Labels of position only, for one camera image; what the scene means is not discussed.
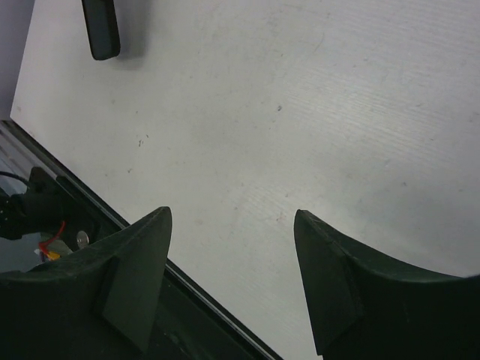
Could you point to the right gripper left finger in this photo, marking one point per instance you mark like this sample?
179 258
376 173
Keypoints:
97 303

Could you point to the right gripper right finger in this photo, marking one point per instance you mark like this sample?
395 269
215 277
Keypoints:
364 304

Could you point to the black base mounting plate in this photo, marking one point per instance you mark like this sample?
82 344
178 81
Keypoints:
189 323

